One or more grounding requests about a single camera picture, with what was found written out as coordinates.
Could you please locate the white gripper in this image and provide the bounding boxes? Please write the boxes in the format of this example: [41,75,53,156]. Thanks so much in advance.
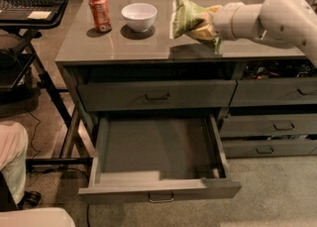
[188,2,244,41]

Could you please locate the yellow sticky note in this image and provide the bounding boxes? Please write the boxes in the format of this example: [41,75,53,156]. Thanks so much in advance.
[28,11,50,20]

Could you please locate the grey top left drawer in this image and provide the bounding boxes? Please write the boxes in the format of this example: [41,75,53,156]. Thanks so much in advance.
[77,80,236,112]

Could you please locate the white ceramic bowl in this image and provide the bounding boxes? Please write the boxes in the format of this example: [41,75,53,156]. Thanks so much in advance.
[121,3,158,32]

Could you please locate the grey bottom right drawer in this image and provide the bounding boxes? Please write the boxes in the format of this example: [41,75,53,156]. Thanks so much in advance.
[223,140,317,159]

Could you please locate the black shoe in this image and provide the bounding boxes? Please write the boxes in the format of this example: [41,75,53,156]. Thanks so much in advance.
[24,191,42,206]

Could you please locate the grey counter cabinet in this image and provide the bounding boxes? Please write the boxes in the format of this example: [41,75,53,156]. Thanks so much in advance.
[54,0,317,160]

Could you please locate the green jalapeno chip bag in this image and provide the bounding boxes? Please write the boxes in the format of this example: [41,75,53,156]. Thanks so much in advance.
[169,0,221,54]

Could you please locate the grey top right drawer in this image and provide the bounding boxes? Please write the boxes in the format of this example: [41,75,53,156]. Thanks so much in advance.
[231,77,317,107]

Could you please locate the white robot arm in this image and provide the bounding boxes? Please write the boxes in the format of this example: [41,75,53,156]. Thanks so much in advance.
[189,0,317,64]

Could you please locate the person's leg beige trousers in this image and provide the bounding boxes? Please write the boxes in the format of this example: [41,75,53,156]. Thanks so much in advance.
[0,121,29,203]

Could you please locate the black laptop stand cart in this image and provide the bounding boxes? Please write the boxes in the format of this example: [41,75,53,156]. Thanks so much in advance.
[0,0,93,168]

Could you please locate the open grey middle drawer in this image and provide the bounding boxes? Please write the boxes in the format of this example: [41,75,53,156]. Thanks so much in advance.
[78,115,241,204]

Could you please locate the orange soda can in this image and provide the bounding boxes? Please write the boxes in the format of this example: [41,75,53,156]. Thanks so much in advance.
[88,0,112,33]

